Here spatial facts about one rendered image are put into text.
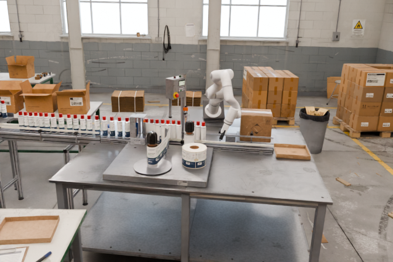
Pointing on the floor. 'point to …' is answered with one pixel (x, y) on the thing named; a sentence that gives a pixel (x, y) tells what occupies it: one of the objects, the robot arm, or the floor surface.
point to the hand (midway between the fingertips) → (221, 137)
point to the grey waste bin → (313, 134)
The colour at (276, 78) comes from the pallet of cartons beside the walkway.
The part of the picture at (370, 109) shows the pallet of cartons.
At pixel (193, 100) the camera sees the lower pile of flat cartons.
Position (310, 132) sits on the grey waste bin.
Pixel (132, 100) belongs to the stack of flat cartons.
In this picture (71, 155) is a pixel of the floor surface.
